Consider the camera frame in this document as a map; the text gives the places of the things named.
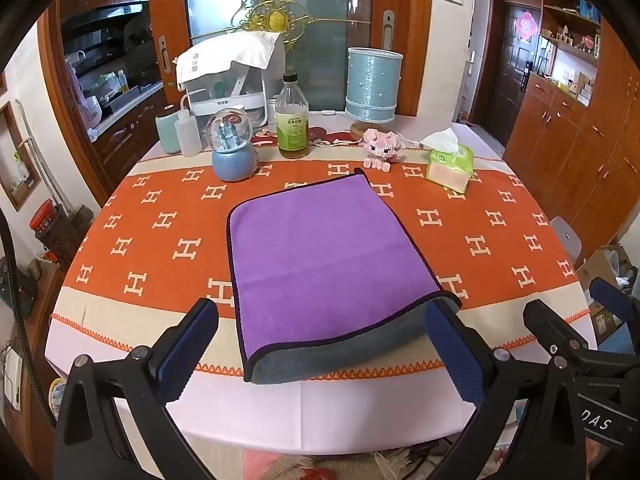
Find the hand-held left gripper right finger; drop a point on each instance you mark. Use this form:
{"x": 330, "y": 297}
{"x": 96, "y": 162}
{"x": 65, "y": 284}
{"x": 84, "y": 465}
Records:
{"x": 456, "y": 355}

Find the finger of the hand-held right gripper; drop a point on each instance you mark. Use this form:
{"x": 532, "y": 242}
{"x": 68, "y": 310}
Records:
{"x": 617, "y": 305}
{"x": 547, "y": 325}

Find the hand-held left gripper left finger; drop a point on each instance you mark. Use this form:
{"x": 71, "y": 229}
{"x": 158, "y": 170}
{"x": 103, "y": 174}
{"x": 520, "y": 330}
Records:
{"x": 184, "y": 352}

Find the purple and grey towel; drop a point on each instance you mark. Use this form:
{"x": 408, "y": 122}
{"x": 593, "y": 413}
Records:
{"x": 320, "y": 260}

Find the cardboard box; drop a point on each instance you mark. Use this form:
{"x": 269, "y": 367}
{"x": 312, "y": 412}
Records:
{"x": 602, "y": 280}

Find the orange patterned tablecloth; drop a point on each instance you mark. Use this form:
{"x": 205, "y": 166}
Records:
{"x": 150, "y": 240}

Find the pink table cover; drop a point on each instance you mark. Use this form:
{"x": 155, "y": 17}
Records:
{"x": 320, "y": 420}

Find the red-lidded jar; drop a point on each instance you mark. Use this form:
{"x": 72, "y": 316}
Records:
{"x": 50, "y": 232}

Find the green tissue pack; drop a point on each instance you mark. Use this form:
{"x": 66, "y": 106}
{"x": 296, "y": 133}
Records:
{"x": 450, "y": 162}

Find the blue snow globe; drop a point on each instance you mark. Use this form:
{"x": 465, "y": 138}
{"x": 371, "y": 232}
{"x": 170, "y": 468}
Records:
{"x": 233, "y": 147}

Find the pale green cup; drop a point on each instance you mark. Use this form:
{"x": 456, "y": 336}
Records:
{"x": 166, "y": 135}

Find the pink block pig toy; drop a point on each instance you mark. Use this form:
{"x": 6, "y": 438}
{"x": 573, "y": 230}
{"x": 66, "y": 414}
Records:
{"x": 382, "y": 146}

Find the white squeeze bottle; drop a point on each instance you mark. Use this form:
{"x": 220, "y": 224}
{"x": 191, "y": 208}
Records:
{"x": 186, "y": 130}

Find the glass bottle with green label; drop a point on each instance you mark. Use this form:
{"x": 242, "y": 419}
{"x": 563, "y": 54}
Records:
{"x": 292, "y": 122}

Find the white countertop appliance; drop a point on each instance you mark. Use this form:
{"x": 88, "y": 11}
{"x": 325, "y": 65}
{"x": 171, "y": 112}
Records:
{"x": 235, "y": 90}

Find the dark entrance door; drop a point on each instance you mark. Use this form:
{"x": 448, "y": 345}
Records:
{"x": 505, "y": 55}

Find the light blue table lamp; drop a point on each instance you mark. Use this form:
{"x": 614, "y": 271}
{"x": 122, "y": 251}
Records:
{"x": 372, "y": 87}

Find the wooden kitchen cabinet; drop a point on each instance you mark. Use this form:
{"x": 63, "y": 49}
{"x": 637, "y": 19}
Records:
{"x": 115, "y": 75}

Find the white cloth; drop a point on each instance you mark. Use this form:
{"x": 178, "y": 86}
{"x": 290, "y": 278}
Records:
{"x": 225, "y": 57}

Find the glass sliding door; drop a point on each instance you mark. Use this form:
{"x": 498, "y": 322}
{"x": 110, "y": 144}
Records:
{"x": 320, "y": 25}

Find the gold door ornament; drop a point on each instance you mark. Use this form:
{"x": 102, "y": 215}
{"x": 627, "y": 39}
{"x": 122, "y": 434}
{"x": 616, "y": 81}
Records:
{"x": 275, "y": 7}

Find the white wall socket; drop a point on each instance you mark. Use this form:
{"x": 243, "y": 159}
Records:
{"x": 12, "y": 381}

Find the wooden wall cabinet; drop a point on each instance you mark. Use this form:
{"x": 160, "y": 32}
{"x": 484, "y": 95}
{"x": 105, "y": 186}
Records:
{"x": 575, "y": 125}

